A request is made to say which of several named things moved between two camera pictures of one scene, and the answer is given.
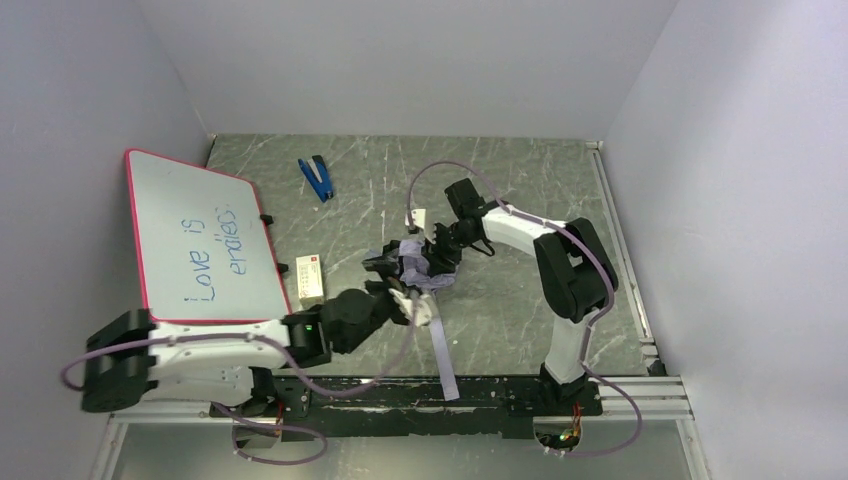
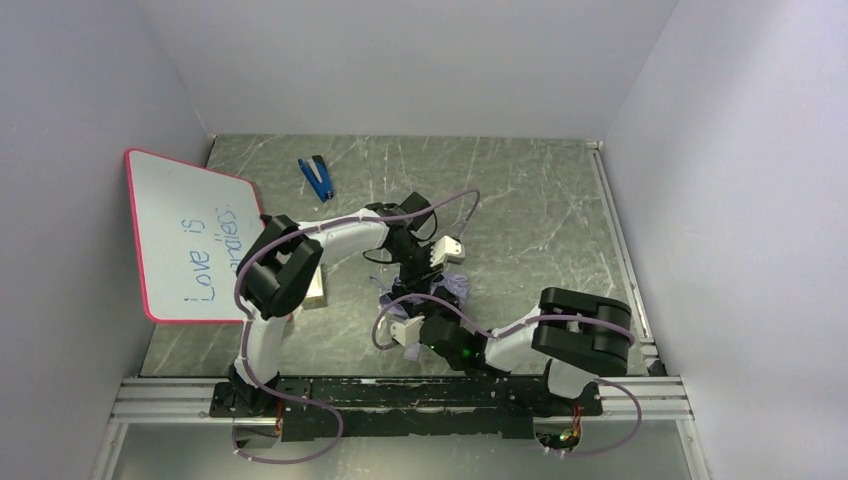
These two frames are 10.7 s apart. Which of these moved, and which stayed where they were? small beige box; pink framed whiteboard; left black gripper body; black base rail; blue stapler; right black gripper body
Moved: left black gripper body; right black gripper body
Stayed: small beige box; black base rail; blue stapler; pink framed whiteboard
